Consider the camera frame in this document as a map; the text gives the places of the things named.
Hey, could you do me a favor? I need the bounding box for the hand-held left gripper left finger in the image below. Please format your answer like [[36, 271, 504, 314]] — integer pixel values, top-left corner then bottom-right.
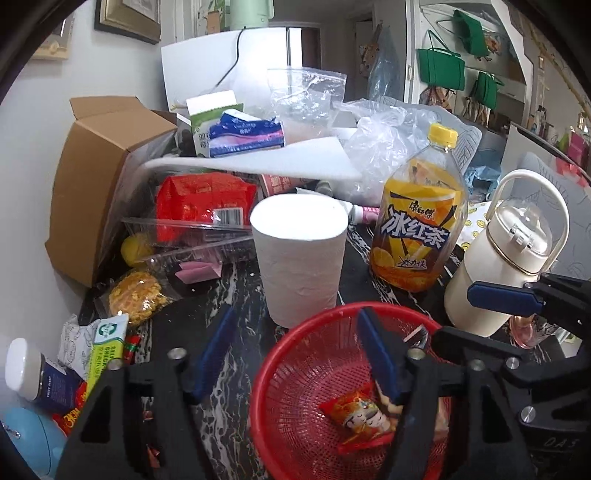
[[55, 305, 238, 480]]

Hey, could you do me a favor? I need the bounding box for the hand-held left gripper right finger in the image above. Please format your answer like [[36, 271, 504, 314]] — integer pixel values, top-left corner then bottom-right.
[[355, 308, 532, 480]]

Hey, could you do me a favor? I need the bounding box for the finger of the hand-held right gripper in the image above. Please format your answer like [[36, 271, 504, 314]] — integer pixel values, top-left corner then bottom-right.
[[429, 325, 591, 430], [466, 272, 591, 337]]

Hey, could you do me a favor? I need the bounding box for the red cartoon figure snack packet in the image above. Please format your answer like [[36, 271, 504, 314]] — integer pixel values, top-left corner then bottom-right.
[[318, 385, 402, 455]]

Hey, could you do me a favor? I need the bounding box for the red plastic basket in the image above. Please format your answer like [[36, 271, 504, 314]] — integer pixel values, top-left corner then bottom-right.
[[249, 302, 455, 480]]

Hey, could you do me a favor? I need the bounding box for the cartoon print glass cup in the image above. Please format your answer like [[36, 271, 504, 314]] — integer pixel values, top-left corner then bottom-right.
[[508, 314, 561, 349]]

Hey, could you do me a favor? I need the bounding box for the cream thermos bottle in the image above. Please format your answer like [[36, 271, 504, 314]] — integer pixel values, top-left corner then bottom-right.
[[444, 169, 571, 337]]

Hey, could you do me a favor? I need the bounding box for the small plush toy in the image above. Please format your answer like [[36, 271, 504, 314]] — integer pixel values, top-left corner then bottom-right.
[[455, 200, 502, 252]]

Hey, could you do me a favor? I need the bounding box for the pink folded paper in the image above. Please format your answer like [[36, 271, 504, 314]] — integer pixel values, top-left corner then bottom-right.
[[175, 261, 225, 283]]

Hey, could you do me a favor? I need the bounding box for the yellow corn snack packet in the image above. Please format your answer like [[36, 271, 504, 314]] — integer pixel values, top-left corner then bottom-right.
[[95, 270, 178, 328]]

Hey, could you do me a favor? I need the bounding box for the clear plastic container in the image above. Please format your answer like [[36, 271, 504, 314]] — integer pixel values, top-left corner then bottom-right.
[[121, 217, 254, 278]]

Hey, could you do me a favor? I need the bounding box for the green white gum packet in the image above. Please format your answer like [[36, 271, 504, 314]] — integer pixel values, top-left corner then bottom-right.
[[85, 314, 130, 384]]

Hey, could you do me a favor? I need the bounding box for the yellow iced tea bottle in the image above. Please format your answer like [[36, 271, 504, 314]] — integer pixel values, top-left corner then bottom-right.
[[369, 122, 469, 292]]

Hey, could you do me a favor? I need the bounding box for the white toilet paper roll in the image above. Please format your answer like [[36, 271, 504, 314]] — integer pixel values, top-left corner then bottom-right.
[[250, 194, 349, 328]]

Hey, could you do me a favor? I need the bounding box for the yellow lemon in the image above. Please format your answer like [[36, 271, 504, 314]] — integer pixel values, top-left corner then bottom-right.
[[121, 233, 155, 267]]

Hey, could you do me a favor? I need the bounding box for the small pink white bottle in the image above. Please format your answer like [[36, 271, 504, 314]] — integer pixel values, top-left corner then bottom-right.
[[348, 203, 379, 224]]

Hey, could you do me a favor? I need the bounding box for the white patterned packet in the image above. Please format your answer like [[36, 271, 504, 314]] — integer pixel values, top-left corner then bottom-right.
[[58, 315, 105, 377]]

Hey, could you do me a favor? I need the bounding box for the red snack bag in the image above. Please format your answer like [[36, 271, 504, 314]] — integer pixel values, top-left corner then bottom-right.
[[156, 174, 258, 245]]

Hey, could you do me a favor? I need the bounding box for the red yellow small packet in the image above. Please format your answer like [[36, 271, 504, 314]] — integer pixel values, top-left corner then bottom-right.
[[53, 383, 88, 435]]

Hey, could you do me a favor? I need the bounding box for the pink instant noodle cup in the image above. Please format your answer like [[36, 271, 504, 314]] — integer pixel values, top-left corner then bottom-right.
[[259, 174, 301, 197]]

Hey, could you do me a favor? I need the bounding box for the white capped blue bottle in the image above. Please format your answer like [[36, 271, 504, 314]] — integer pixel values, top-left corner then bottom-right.
[[6, 338, 84, 414]]

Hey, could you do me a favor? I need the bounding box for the crumpled clear plastic bag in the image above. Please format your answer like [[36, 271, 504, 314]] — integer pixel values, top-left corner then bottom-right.
[[332, 98, 462, 204]]

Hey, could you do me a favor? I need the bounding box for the white foam board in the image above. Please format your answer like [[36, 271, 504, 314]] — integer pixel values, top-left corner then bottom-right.
[[141, 136, 363, 183]]

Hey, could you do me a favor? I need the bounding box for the light blue round object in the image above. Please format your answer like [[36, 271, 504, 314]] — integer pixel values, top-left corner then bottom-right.
[[0, 407, 68, 480]]

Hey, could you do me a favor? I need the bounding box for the green felt bag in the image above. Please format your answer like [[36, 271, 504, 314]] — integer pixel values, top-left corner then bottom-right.
[[452, 9, 490, 58], [471, 71, 504, 112], [418, 30, 466, 90]]

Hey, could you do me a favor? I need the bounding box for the brown cardboard box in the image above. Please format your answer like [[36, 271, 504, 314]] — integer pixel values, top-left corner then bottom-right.
[[45, 96, 178, 289]]

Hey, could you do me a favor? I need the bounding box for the blue tissue pack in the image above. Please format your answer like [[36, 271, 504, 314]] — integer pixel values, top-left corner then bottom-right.
[[208, 111, 286, 158]]

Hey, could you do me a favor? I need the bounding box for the white green carton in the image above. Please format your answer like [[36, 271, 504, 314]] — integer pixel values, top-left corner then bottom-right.
[[185, 90, 245, 158]]

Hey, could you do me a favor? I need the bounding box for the clear zip bag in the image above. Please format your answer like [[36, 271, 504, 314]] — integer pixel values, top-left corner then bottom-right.
[[267, 68, 348, 144]]

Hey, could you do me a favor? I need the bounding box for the hanging bluish plastic bag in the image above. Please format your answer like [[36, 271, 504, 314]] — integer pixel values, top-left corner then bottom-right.
[[367, 25, 407, 100]]

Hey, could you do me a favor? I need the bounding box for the white refrigerator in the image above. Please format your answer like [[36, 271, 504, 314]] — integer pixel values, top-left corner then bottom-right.
[[161, 27, 303, 112]]

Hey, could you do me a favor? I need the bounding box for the pale green appliance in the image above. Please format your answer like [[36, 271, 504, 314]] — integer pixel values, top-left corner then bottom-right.
[[229, 0, 273, 31]]

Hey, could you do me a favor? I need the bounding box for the framed picture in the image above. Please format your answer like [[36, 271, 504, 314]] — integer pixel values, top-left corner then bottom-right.
[[95, 0, 162, 45]]

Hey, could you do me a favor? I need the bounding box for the black cable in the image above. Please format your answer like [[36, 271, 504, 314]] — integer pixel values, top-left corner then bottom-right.
[[215, 28, 245, 88]]

